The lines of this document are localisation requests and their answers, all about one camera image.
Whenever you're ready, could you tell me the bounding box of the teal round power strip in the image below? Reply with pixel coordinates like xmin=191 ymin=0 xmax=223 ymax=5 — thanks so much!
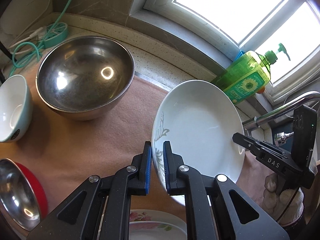
xmin=39 ymin=22 xmax=69 ymax=49

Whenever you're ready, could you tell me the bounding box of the blue ribbed sponge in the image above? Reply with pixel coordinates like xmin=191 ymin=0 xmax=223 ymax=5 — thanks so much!
xmin=234 ymin=50 xmax=245 ymax=61

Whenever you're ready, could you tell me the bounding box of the floral plate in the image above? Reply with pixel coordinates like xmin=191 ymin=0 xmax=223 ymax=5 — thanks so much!
xmin=129 ymin=210 xmax=187 ymax=240

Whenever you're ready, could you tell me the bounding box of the red bowl steel inside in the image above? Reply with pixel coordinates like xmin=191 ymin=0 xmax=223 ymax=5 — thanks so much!
xmin=1 ymin=158 xmax=48 ymax=231

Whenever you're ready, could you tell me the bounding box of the green dish soap bottle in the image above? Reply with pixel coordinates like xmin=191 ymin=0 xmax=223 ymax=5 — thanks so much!
xmin=211 ymin=43 xmax=288 ymax=105

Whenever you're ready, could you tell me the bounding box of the large stainless steel bowl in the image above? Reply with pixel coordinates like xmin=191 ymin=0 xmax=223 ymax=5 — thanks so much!
xmin=35 ymin=36 xmax=135 ymax=121

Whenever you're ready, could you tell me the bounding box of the window frame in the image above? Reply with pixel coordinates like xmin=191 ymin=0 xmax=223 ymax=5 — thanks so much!
xmin=144 ymin=0 xmax=319 ymax=102

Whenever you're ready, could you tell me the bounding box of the white plug and cable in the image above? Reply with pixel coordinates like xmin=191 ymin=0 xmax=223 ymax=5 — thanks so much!
xmin=7 ymin=26 xmax=48 ymax=49

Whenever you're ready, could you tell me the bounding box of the chrome sink faucet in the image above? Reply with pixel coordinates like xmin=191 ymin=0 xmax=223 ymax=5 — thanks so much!
xmin=242 ymin=91 xmax=320 ymax=137

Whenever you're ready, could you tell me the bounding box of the pink cloth mat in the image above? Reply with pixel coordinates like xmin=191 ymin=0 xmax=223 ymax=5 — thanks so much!
xmin=0 ymin=64 xmax=273 ymax=215

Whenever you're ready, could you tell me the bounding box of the teal power cable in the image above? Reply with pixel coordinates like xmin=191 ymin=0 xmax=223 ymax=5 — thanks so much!
xmin=9 ymin=0 xmax=79 ymax=77

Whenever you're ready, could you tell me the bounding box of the white bowl teal outside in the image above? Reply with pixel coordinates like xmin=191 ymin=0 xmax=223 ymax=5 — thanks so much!
xmin=0 ymin=75 xmax=33 ymax=143

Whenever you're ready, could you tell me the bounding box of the white plate with grey pattern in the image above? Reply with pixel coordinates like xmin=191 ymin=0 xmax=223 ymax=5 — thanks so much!
xmin=151 ymin=79 xmax=246 ymax=206

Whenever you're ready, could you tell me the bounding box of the gloved right hand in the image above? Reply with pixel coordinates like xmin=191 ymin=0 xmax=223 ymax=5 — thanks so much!
xmin=260 ymin=173 xmax=304 ymax=227

